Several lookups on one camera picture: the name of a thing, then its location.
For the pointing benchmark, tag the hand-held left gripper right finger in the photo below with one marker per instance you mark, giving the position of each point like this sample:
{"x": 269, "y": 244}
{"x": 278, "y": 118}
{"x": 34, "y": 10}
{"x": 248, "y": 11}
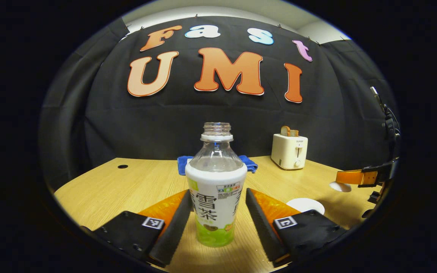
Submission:
{"x": 260, "y": 227}

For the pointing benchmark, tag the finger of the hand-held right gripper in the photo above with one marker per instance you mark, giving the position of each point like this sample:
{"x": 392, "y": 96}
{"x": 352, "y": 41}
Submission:
{"x": 351, "y": 177}

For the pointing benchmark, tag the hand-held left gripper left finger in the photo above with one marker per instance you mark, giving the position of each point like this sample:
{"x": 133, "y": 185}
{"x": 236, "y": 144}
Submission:
{"x": 175, "y": 227}

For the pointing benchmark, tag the white teacup lid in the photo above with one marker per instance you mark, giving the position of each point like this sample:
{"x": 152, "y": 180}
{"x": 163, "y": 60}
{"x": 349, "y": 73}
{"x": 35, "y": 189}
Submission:
{"x": 340, "y": 187}

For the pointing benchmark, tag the white teacup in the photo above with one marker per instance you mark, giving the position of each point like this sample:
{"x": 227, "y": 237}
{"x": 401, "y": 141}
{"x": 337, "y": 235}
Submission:
{"x": 305, "y": 205}

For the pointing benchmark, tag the clear water bottle green label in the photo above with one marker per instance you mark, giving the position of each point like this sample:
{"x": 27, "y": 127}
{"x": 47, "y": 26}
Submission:
{"x": 216, "y": 189}

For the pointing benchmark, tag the blue folded towel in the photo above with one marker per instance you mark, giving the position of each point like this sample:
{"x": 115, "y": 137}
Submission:
{"x": 249, "y": 163}

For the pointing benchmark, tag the white toaster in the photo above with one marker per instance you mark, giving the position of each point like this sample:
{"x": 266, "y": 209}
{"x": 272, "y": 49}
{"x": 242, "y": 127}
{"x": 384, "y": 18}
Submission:
{"x": 290, "y": 153}

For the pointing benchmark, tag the toast slice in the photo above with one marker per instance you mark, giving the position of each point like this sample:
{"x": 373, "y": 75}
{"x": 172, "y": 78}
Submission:
{"x": 288, "y": 131}

